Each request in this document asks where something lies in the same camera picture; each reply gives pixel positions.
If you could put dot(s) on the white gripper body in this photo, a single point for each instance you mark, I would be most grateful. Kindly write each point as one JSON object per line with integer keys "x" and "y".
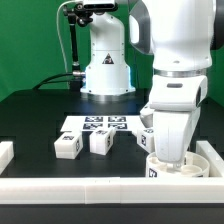
{"x": 173, "y": 111}

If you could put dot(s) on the white round stool seat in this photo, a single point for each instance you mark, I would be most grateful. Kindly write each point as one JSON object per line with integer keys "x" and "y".
{"x": 193, "y": 165}

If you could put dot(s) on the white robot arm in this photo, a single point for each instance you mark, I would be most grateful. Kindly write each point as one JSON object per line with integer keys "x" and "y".
{"x": 178, "y": 33}

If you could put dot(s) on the white tag sheet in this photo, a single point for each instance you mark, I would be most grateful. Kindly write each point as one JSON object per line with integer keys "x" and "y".
{"x": 89, "y": 123}

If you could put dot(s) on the white right fence wall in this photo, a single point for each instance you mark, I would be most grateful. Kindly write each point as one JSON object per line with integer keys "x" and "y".
{"x": 204, "y": 149}

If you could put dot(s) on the white fence wall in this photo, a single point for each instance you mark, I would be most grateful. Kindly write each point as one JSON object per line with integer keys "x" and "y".
{"x": 110, "y": 190}
{"x": 204, "y": 149}
{"x": 6, "y": 154}

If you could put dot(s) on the white overhead camera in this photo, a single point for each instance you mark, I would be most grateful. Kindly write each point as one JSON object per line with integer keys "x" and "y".
{"x": 98, "y": 4}

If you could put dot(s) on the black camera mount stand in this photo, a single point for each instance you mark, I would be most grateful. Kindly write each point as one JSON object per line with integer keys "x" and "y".
{"x": 76, "y": 16}

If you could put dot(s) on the white left fence wall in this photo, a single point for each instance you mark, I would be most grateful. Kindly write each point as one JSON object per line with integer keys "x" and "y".
{"x": 6, "y": 154}

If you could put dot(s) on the white front fence wall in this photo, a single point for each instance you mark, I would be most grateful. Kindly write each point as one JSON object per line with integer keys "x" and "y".
{"x": 110, "y": 190}

